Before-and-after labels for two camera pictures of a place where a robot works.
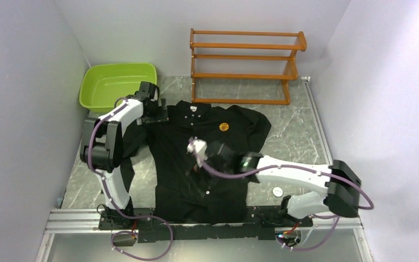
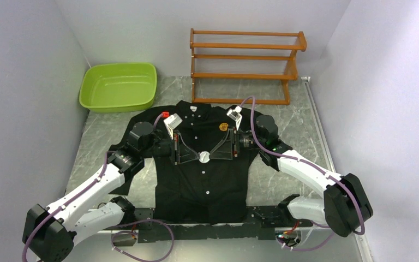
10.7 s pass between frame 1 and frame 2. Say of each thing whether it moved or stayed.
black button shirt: stayed
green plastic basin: stayed
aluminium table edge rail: stayed
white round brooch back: moved
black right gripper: moved
